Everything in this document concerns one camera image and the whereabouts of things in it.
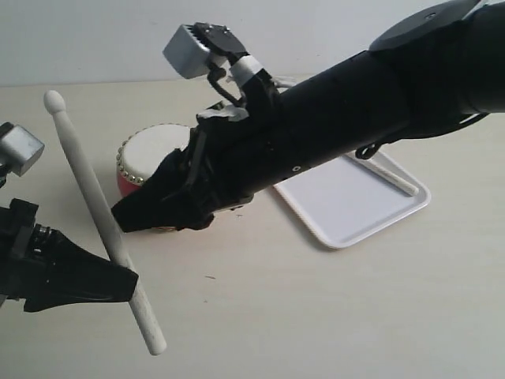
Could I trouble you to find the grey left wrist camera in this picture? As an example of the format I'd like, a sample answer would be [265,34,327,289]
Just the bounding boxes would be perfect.
[1,122,45,177]

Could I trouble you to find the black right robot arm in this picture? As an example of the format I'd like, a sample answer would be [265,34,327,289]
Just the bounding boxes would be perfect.
[111,1,504,232]

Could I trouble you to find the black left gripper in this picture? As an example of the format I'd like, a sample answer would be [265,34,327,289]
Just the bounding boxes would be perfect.
[1,198,139,313]

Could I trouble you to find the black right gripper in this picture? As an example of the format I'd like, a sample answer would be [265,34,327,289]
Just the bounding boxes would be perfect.
[112,58,355,233]

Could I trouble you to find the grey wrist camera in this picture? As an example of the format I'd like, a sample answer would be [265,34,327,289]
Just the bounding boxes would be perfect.
[162,22,264,110]
[1,122,45,177]

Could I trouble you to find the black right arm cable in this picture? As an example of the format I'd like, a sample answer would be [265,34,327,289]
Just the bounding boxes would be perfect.
[353,112,490,162]

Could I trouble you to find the white rectangular plastic tray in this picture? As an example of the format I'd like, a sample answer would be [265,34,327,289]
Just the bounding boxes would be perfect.
[273,152,431,250]

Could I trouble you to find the small red drum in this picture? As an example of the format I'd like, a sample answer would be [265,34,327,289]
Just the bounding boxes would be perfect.
[115,122,216,233]

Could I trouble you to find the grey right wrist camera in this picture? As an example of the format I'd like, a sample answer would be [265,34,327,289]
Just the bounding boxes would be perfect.
[162,22,264,110]

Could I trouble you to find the white drumstick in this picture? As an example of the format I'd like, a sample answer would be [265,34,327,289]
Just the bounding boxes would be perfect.
[370,162,419,197]
[43,90,166,355]

